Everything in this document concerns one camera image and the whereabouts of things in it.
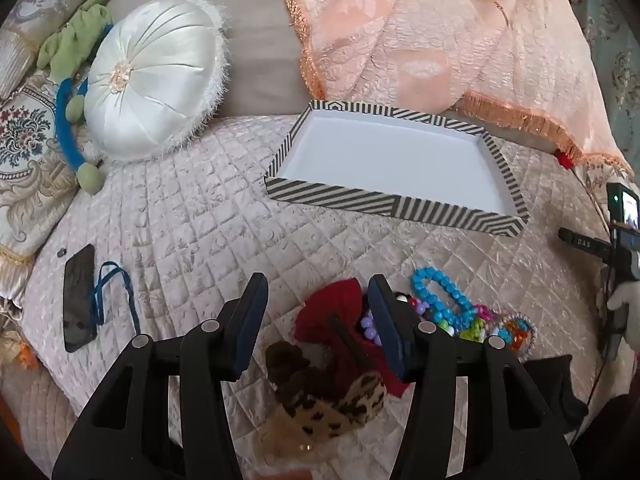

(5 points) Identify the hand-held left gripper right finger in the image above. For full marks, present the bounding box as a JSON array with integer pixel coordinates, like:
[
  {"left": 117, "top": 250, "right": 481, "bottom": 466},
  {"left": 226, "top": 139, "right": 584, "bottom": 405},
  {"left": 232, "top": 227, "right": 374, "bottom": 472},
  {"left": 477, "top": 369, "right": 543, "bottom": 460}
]
[{"left": 367, "top": 274, "right": 583, "bottom": 480}]

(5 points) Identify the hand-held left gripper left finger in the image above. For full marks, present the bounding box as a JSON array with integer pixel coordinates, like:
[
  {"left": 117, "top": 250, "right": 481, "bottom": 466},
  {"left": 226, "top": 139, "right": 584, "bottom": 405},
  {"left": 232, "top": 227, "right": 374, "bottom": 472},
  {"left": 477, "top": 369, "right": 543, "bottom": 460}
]
[{"left": 51, "top": 272, "right": 269, "bottom": 480}]

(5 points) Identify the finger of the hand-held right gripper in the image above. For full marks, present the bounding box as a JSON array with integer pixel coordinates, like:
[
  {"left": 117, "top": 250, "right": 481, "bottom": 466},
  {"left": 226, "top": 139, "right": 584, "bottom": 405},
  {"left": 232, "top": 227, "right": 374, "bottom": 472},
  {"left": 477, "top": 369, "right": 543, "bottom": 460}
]
[{"left": 559, "top": 227, "right": 613, "bottom": 263}]

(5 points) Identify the red satin hair bow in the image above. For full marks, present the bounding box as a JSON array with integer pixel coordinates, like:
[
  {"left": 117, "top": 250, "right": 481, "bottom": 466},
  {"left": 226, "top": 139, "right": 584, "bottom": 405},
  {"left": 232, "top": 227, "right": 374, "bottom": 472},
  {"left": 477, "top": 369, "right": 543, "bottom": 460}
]
[{"left": 294, "top": 279, "right": 416, "bottom": 398}]

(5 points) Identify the pile of colourful bead bracelets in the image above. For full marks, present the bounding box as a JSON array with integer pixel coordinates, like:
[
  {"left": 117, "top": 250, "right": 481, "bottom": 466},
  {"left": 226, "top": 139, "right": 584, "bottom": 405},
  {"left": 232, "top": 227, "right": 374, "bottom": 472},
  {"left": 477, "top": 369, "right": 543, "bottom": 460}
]
[{"left": 357, "top": 267, "right": 538, "bottom": 361}]

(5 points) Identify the striped cardboard box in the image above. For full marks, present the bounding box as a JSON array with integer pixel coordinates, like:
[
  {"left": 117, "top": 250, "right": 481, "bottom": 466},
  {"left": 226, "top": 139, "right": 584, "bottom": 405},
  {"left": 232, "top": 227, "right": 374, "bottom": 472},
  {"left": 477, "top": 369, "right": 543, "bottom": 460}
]
[{"left": 264, "top": 100, "right": 531, "bottom": 237}]

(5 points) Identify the person's right hand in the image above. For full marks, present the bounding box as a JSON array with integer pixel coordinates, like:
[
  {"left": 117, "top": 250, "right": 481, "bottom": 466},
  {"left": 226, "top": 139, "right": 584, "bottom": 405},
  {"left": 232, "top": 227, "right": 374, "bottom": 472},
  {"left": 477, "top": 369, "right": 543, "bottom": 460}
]
[{"left": 606, "top": 282, "right": 640, "bottom": 333}]

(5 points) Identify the cream quilted bedspread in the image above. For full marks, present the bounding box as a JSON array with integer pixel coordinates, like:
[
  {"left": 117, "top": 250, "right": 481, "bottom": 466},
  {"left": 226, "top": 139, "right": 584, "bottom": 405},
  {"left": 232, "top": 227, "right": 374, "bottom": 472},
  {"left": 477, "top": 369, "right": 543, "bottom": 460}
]
[{"left": 0, "top": 110, "right": 631, "bottom": 480}]

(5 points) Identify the black smartphone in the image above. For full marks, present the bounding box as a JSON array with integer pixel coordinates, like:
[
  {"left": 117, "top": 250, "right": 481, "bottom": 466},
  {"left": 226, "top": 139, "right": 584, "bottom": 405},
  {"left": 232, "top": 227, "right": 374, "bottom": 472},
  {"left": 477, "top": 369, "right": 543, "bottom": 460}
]
[{"left": 63, "top": 244, "right": 98, "bottom": 353}]

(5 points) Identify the teal damask cloth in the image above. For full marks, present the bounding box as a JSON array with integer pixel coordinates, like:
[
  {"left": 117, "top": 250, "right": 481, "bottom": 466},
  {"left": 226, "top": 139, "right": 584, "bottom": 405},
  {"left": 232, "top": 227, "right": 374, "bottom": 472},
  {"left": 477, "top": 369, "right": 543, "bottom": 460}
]
[{"left": 570, "top": 0, "right": 640, "bottom": 176}]

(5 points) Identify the person's dark clothing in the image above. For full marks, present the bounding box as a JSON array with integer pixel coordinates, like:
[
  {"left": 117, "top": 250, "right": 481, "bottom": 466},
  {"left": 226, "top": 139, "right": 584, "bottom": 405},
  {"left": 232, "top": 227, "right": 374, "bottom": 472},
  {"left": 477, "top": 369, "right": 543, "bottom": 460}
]
[{"left": 570, "top": 390, "right": 640, "bottom": 480}]

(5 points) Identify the peach fringed blanket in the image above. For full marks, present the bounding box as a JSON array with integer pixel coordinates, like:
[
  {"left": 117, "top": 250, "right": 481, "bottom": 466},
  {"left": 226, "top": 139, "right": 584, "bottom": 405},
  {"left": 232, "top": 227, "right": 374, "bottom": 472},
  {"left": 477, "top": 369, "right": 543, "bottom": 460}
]
[{"left": 286, "top": 0, "right": 636, "bottom": 176}]

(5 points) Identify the white round satin cushion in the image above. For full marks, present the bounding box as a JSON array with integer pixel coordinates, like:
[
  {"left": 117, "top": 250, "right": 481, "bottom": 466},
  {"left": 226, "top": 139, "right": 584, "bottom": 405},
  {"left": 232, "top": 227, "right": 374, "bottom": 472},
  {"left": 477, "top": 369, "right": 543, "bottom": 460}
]
[{"left": 82, "top": 0, "right": 232, "bottom": 163}]

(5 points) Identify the floral embroidered pillow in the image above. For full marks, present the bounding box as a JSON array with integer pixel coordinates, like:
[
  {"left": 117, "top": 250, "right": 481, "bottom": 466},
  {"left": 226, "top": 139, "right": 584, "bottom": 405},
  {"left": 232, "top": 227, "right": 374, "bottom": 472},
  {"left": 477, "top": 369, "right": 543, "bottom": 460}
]
[{"left": 0, "top": 70, "right": 103, "bottom": 266}]

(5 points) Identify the green plush toy blue band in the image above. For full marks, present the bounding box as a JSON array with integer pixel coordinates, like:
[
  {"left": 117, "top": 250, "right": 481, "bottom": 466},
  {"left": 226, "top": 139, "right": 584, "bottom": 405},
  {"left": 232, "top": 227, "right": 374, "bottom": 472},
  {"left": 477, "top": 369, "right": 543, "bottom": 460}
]
[{"left": 36, "top": 0, "right": 115, "bottom": 196}]

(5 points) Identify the striped damask bolster pillow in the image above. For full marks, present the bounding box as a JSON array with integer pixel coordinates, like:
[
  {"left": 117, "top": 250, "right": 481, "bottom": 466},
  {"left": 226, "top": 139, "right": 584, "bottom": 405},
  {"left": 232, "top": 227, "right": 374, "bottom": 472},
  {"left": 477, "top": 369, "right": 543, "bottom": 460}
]
[{"left": 0, "top": 0, "right": 118, "bottom": 101}]

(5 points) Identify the blue cord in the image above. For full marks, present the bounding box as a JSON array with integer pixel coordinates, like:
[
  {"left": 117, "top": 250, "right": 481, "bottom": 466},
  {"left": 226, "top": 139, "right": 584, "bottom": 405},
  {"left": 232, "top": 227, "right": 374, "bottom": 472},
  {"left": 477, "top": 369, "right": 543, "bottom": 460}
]
[{"left": 92, "top": 261, "right": 143, "bottom": 336}]

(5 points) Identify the thin black cable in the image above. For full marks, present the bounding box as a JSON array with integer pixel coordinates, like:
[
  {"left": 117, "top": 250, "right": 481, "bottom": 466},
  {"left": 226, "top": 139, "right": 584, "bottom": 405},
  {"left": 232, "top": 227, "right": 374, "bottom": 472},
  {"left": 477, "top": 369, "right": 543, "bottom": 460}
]
[{"left": 572, "top": 330, "right": 610, "bottom": 436}]

